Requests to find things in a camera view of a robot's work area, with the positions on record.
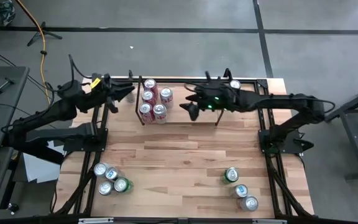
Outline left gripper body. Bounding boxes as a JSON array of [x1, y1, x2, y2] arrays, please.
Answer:
[[76, 74, 110, 111]]

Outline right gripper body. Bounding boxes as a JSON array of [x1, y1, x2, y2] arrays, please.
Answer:
[[197, 81, 242, 112]]

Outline silver Diet Coke can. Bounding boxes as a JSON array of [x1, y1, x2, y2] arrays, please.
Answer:
[[98, 180, 114, 196], [159, 87, 174, 109], [237, 195, 259, 213], [152, 103, 168, 124], [93, 162, 109, 178]]

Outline red Coca-Cola can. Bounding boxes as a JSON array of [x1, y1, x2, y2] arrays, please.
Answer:
[[139, 102, 155, 124], [144, 78, 160, 96], [141, 90, 157, 106]]

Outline black tripod base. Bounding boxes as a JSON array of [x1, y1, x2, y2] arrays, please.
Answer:
[[26, 21, 63, 47]]

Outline white paper sheets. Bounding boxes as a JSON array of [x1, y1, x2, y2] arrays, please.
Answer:
[[22, 139, 65, 184]]

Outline person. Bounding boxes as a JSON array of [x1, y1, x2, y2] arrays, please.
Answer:
[[0, 0, 17, 27]]

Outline dark grey neighbour table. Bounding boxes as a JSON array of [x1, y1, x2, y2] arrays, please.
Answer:
[[321, 80, 358, 181]]

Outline black caster knob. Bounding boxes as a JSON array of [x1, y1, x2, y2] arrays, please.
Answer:
[[6, 202, 20, 215]]

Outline wooden shelf black metal frame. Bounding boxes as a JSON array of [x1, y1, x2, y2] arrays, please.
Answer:
[[134, 75, 226, 127]]

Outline black aluminium rig frame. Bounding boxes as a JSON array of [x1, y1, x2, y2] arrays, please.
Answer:
[[50, 67, 316, 218]]

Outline yellow-orange power cable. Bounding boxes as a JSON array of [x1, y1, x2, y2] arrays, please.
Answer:
[[14, 0, 52, 105]]

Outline silver bracket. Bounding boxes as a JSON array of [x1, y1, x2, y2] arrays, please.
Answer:
[[78, 217, 114, 224], [252, 219, 288, 224]]

